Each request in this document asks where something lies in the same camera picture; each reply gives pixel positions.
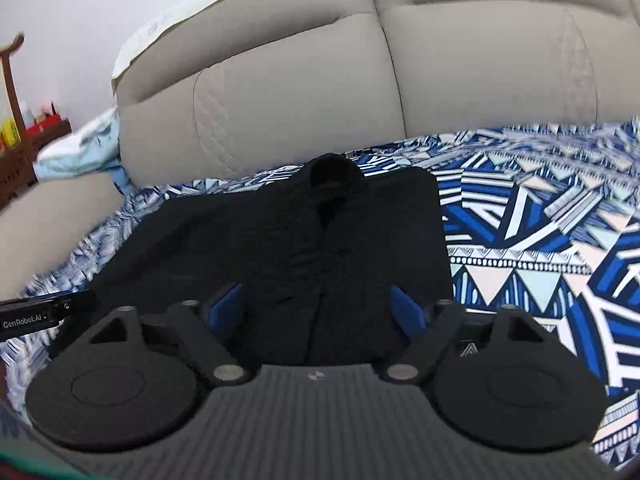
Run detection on red box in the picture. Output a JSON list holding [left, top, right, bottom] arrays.
[[25, 111, 67, 139]]

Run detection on light blue cloth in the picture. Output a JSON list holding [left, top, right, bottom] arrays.
[[35, 107, 133, 196]]

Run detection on yellow packet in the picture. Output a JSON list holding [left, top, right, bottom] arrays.
[[0, 117, 22, 150]]

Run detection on black pants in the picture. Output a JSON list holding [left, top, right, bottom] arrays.
[[50, 152, 453, 366]]

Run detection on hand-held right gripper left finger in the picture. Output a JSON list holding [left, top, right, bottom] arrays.
[[87, 282, 248, 387]]

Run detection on white printed sofa cover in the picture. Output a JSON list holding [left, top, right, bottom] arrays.
[[111, 0, 361, 81]]

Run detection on blue white patterned blanket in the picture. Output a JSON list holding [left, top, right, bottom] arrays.
[[0, 117, 640, 471]]

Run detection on beige leather sofa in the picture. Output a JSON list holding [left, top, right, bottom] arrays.
[[0, 0, 640, 301]]

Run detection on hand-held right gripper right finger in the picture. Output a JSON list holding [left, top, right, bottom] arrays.
[[380, 284, 548, 385]]

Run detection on dark wooden cabinet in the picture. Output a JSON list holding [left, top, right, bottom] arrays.
[[0, 120, 75, 207]]

